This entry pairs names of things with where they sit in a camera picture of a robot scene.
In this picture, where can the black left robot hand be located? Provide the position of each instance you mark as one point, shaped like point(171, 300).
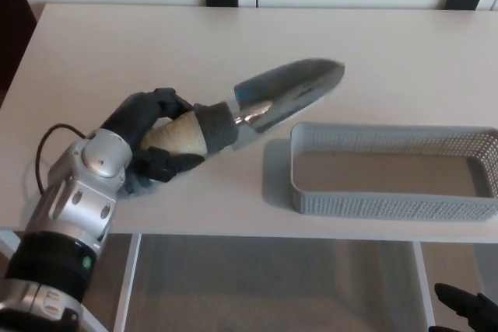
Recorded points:
point(130, 118)

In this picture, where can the grey perforated plastic basket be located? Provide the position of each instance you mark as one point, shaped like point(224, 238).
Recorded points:
point(381, 203)

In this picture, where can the white desk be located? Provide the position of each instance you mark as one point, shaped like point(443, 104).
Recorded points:
point(155, 44)

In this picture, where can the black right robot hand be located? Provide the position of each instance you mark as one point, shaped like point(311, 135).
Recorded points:
point(480, 312)

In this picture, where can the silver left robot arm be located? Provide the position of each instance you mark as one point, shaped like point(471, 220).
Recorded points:
point(78, 192)

